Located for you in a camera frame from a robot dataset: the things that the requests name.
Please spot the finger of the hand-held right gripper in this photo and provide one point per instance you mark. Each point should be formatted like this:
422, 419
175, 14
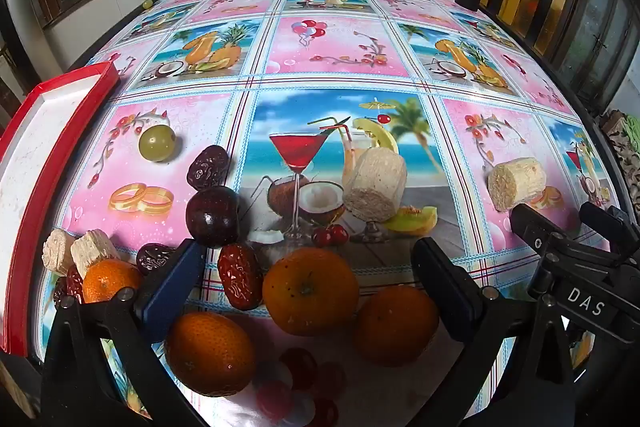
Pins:
612, 229
532, 227

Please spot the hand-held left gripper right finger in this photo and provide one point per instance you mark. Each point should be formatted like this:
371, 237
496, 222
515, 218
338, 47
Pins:
450, 292

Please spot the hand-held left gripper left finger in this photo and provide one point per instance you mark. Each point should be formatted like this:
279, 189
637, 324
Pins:
170, 289

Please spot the orange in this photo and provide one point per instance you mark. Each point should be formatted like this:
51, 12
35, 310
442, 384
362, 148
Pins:
310, 292
395, 324
110, 279
210, 352

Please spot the dark purple plum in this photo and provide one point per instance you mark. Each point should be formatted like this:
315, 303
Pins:
212, 217

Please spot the thick sugarcane piece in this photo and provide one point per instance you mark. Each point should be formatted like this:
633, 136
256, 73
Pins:
375, 184

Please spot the red rimmed white tray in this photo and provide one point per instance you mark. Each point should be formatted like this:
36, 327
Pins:
30, 167

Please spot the camouflage cloth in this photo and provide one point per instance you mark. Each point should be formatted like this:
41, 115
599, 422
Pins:
625, 147

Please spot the large green grape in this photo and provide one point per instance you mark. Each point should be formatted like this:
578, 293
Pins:
157, 143

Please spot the printed pink tablecloth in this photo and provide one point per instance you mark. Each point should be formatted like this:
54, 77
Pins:
320, 42

